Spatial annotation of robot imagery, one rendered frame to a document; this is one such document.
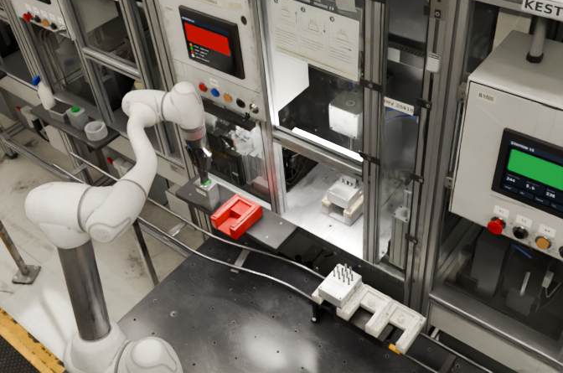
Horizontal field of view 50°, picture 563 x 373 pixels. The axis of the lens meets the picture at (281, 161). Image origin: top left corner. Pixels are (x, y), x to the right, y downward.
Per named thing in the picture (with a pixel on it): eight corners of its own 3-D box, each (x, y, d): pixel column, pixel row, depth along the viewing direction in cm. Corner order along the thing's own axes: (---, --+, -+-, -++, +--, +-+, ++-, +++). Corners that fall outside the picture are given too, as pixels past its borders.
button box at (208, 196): (197, 204, 245) (192, 182, 237) (210, 192, 249) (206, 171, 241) (211, 211, 241) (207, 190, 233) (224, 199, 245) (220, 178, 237)
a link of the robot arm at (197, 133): (191, 111, 222) (193, 124, 226) (173, 124, 217) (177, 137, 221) (209, 119, 217) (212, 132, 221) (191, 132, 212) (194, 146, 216)
